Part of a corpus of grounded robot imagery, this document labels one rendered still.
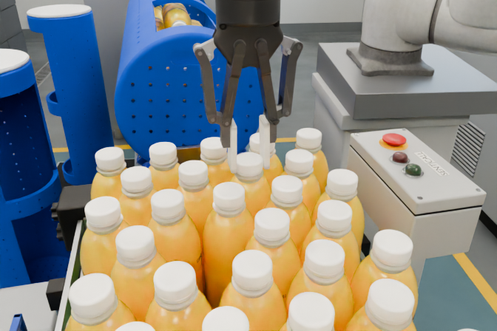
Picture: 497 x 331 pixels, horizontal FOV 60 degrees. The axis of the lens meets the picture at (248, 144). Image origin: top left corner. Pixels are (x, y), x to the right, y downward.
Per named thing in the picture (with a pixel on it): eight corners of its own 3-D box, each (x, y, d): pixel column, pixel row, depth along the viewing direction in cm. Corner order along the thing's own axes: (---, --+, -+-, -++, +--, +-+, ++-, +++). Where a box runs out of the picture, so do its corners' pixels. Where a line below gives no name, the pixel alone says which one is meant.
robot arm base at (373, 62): (403, 46, 126) (407, 27, 123) (435, 76, 107) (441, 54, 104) (341, 46, 125) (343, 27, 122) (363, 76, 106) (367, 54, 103)
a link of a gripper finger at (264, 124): (259, 114, 58) (264, 114, 59) (259, 159, 62) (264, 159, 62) (264, 123, 56) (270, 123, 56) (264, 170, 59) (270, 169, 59)
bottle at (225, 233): (265, 316, 62) (268, 210, 53) (222, 338, 59) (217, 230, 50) (239, 284, 67) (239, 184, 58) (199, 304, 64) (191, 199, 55)
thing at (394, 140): (398, 137, 69) (399, 131, 69) (410, 148, 66) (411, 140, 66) (377, 140, 69) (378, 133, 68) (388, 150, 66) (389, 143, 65)
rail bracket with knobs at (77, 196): (123, 226, 81) (115, 179, 76) (121, 252, 75) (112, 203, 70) (66, 233, 79) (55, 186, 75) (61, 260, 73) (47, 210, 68)
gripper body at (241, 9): (275, -20, 53) (273, 55, 57) (205, -18, 51) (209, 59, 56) (293, -10, 47) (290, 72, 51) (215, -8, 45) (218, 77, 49)
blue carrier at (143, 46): (205, 56, 167) (208, -22, 154) (257, 171, 91) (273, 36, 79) (128, 54, 160) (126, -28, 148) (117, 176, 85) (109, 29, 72)
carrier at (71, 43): (101, 155, 259) (55, 173, 241) (74, 4, 219) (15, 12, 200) (128, 172, 242) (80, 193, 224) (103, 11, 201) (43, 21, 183)
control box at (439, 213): (396, 177, 77) (405, 125, 73) (469, 253, 60) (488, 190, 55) (343, 184, 75) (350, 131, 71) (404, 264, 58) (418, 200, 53)
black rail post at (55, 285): (76, 316, 63) (66, 275, 59) (74, 333, 60) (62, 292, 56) (61, 318, 62) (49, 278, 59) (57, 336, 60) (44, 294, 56)
